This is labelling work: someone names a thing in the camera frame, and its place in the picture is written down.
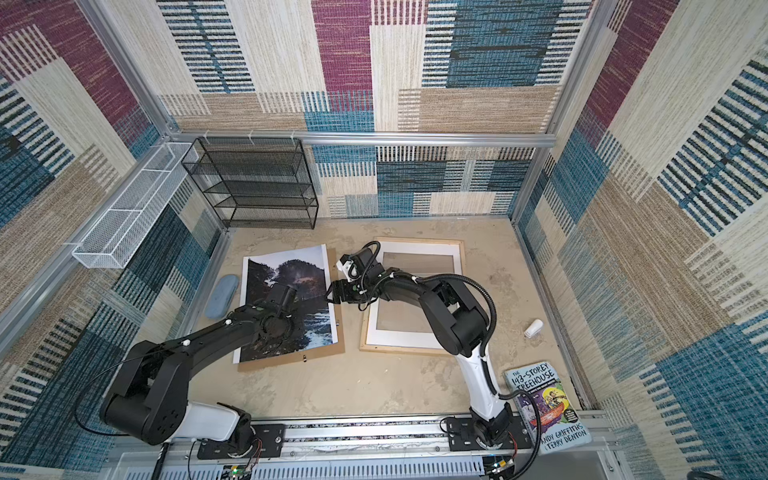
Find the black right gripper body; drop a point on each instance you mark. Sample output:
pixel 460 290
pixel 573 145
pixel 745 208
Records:
pixel 354 291

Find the waterfall bridge photo print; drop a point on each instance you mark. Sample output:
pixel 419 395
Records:
pixel 282 288

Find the white picture mat board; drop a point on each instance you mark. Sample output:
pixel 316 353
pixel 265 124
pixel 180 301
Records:
pixel 396 339

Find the light wooden picture frame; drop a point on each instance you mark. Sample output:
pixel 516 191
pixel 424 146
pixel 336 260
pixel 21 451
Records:
pixel 363 336

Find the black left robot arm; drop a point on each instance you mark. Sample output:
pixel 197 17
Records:
pixel 149 397

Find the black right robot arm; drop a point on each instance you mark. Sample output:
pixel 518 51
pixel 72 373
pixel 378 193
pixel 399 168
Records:
pixel 461 315

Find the blue grey glasses case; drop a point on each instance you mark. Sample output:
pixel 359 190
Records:
pixel 220 299

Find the small white cylinder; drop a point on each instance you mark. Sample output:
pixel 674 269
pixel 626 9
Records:
pixel 534 328

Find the colourful treehouse book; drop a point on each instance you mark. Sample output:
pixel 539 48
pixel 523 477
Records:
pixel 561 426

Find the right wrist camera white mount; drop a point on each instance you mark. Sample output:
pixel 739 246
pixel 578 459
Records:
pixel 347 266

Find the brown frame backing board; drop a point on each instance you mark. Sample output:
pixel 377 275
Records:
pixel 324 354

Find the black wire mesh shelf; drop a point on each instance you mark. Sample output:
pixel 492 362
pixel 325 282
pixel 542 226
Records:
pixel 254 182

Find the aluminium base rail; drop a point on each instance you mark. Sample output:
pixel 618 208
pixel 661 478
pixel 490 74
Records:
pixel 384 447

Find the white wire mesh basket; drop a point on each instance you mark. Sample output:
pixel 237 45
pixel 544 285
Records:
pixel 114 239

